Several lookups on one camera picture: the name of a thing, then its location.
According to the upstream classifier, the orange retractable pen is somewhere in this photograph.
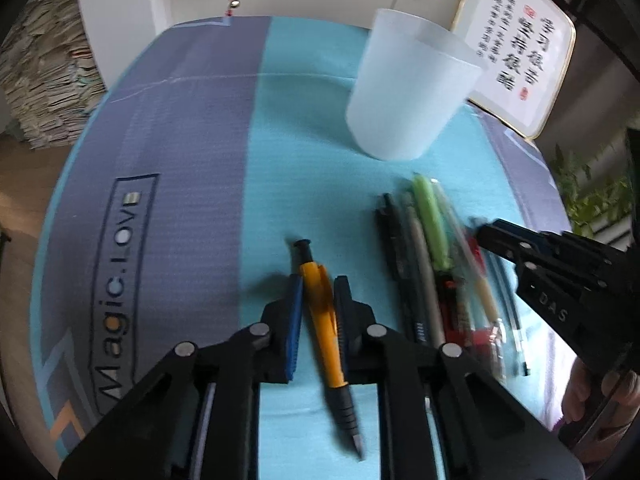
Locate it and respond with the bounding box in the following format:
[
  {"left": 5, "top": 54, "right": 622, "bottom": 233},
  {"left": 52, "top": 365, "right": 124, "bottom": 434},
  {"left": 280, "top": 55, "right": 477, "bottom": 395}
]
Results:
[{"left": 293, "top": 240, "right": 364, "bottom": 460}]

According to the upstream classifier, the blue refill pen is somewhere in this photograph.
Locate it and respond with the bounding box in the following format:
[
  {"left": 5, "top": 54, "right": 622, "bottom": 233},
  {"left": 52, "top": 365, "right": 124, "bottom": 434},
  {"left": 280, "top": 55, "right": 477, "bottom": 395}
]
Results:
[{"left": 471, "top": 235, "right": 530, "bottom": 378}]

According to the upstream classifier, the person's right hand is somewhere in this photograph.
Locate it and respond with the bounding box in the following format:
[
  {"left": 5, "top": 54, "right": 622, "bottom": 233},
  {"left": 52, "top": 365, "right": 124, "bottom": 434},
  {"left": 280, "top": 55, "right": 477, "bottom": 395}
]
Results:
[{"left": 561, "top": 358, "right": 639, "bottom": 428}]

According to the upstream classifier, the white slim pen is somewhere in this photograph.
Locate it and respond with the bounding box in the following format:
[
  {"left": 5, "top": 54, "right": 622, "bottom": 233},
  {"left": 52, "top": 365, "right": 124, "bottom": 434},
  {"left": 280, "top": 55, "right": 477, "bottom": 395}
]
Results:
[{"left": 402, "top": 192, "right": 446, "bottom": 349}]

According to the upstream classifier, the clear pen with pink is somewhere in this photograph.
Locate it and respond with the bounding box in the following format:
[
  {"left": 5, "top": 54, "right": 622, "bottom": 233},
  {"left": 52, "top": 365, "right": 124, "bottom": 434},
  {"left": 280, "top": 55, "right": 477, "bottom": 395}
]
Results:
[{"left": 431, "top": 179, "right": 506, "bottom": 385}]

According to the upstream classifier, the green potted plant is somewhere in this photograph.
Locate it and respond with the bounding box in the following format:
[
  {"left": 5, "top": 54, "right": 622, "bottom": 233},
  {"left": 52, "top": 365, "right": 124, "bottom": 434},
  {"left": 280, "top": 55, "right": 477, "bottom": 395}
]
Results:
[{"left": 549, "top": 138, "right": 634, "bottom": 238}]

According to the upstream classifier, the light green pen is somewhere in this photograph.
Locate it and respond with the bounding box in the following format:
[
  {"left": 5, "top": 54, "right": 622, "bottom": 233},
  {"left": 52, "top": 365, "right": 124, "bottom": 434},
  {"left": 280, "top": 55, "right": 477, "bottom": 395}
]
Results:
[{"left": 412, "top": 174, "right": 454, "bottom": 272}]

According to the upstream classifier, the red black pen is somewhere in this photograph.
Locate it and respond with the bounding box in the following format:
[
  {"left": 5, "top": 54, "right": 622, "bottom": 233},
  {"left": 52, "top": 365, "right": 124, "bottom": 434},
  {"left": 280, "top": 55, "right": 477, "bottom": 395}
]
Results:
[{"left": 434, "top": 226, "right": 488, "bottom": 349}]

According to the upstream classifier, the dark blue pen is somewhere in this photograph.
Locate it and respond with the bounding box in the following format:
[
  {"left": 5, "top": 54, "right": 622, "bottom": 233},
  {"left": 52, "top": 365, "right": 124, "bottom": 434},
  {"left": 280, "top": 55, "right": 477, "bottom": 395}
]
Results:
[{"left": 383, "top": 193, "right": 430, "bottom": 346}]

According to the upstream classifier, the translucent white plastic cup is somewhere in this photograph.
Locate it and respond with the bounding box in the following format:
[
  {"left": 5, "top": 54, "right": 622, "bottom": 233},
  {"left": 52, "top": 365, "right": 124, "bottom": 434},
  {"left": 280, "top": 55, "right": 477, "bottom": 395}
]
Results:
[{"left": 345, "top": 9, "right": 486, "bottom": 160}]

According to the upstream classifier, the framed calligraphy sign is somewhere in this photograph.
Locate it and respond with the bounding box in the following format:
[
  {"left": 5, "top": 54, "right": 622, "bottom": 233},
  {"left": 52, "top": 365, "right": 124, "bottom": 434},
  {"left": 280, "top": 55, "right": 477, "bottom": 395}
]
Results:
[{"left": 451, "top": 0, "right": 576, "bottom": 140}]

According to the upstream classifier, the blue grey tablecloth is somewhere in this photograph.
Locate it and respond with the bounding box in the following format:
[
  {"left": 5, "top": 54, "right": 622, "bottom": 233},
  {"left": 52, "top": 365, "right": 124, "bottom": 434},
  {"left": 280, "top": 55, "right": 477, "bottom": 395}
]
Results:
[{"left": 29, "top": 18, "right": 568, "bottom": 463}]

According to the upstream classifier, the stack of papers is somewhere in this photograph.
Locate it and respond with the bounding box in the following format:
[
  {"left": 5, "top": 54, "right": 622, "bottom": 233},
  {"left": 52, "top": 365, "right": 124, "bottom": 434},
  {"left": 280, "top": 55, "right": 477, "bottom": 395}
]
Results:
[{"left": 1, "top": 0, "right": 106, "bottom": 150}]

